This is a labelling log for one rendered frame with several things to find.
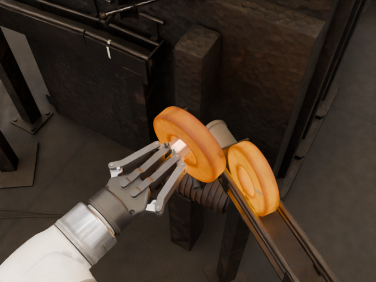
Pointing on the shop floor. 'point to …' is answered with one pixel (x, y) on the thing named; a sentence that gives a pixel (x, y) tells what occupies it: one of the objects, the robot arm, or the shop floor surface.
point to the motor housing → (192, 208)
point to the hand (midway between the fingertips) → (188, 140)
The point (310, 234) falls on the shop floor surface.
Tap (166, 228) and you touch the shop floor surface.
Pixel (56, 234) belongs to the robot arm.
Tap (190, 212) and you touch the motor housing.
